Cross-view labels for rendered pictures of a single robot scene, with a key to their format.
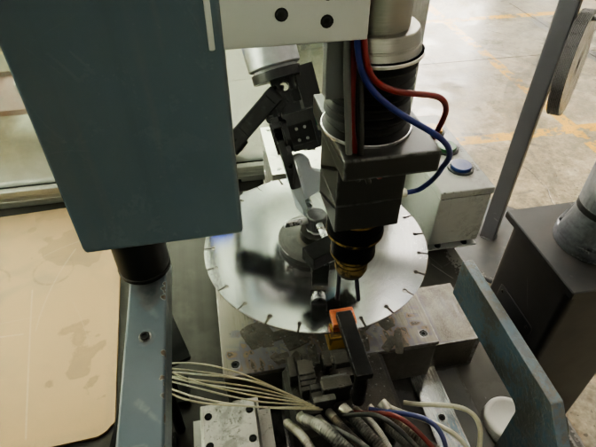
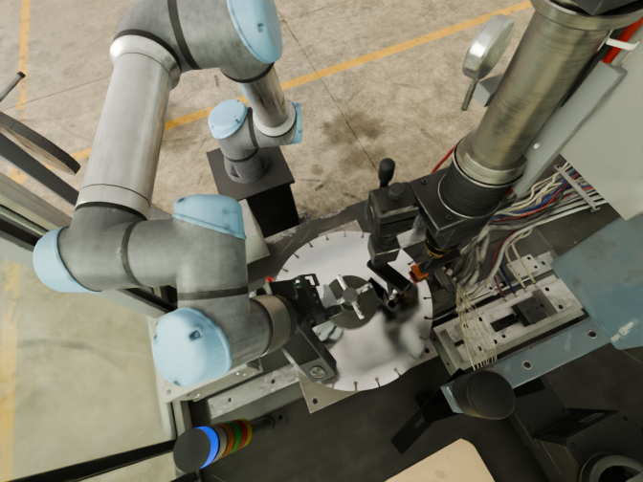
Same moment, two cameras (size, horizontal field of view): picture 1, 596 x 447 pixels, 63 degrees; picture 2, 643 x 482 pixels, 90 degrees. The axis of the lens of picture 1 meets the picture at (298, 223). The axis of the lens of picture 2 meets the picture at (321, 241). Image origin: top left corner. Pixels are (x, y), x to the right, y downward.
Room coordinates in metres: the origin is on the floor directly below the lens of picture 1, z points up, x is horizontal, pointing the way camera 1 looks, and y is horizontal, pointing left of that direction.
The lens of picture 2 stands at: (0.57, 0.14, 1.60)
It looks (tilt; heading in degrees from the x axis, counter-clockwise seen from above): 64 degrees down; 268
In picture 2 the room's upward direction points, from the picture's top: 10 degrees counter-clockwise
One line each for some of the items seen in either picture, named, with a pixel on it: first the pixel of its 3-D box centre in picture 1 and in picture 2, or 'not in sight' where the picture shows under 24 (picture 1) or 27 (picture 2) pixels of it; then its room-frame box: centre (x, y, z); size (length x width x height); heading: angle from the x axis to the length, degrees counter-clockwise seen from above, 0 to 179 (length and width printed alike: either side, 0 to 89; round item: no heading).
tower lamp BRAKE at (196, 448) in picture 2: not in sight; (196, 448); (0.77, 0.16, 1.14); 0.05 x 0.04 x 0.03; 101
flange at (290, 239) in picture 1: (315, 235); (349, 300); (0.53, -0.03, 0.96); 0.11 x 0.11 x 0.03
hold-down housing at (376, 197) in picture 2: not in sight; (388, 228); (0.46, -0.07, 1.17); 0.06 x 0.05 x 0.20; 2
